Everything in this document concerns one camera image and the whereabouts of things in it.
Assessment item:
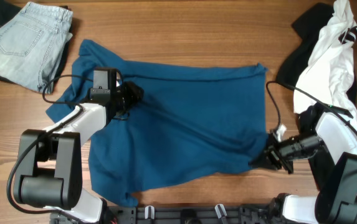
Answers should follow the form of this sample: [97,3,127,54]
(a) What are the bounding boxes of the dark blue shirt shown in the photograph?
[46,40,268,207]

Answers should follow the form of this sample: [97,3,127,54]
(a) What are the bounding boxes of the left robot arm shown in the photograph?
[6,68,144,223]

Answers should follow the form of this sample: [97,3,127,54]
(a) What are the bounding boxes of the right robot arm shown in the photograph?
[246,103,357,223]

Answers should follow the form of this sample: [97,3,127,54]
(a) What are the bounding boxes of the white shirt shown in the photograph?
[296,0,357,130]

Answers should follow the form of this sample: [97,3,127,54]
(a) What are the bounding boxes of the light blue folded jeans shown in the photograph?
[0,2,73,94]

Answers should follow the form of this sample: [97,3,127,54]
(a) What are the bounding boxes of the black garment at right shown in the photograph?
[274,2,357,187]

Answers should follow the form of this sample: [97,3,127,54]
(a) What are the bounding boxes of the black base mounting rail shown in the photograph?
[49,203,291,224]

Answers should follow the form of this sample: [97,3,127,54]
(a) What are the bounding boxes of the black right camera cable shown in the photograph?
[265,80,357,223]

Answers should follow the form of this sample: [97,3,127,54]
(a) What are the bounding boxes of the black camera cable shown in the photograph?
[6,73,95,215]
[265,80,357,223]

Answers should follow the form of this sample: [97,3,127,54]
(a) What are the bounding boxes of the black left camera cable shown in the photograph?
[6,73,95,215]

